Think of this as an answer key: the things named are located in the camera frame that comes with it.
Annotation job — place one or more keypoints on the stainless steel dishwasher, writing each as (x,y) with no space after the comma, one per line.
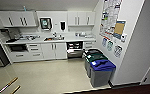
(75,50)

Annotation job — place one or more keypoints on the blue label bottle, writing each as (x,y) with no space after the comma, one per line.
(77,34)

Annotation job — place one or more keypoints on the white narrow drawer unit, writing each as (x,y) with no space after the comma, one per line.
(89,45)

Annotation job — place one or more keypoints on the white under-sink cabinet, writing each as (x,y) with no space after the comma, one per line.
(54,51)

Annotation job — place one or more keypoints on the steel kitchen sink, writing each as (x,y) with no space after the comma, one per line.
(54,39)

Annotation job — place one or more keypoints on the chrome faucet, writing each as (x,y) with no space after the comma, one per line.
(55,34)

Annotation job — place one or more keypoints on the blue lid recycling bin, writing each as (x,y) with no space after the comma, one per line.
(102,73)

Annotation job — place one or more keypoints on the paper towel dispenser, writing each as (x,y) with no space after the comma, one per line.
(45,24)

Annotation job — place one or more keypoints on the white drawer unit beside microwave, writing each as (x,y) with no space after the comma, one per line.
(35,52)

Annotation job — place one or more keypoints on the brown cork board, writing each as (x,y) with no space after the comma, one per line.
(119,29)

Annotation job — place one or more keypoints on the light blue bottle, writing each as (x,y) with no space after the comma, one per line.
(24,8)

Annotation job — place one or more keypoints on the black coffee machine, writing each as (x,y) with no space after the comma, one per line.
(8,36)

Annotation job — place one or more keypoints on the white three-door wall cabinet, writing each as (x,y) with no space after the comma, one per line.
(81,18)

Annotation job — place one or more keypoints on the blue recycling wall sign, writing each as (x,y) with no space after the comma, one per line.
(104,42)

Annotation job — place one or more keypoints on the green waste wall sign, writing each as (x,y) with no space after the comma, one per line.
(110,45)

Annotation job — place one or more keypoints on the black white wall sign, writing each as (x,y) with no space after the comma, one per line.
(118,51)

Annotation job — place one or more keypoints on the large printed wall poster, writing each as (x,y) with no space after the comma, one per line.
(109,18)

